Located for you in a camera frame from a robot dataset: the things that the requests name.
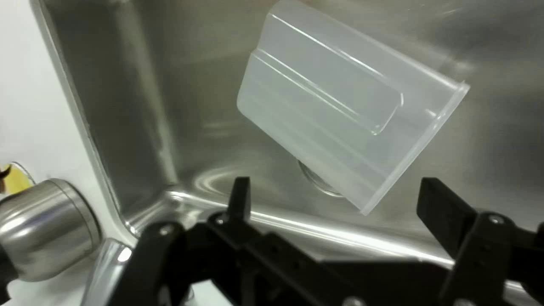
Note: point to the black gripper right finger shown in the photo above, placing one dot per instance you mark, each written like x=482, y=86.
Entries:
x=445, y=215

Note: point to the translucent plastic container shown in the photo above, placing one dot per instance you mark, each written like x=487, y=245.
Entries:
x=353, y=109

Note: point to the chrome faucet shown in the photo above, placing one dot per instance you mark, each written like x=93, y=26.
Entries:
x=54, y=250

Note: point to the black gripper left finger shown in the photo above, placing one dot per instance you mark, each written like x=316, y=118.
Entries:
x=241, y=201

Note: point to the stainless steel sink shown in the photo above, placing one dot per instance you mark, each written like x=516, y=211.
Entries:
x=154, y=89

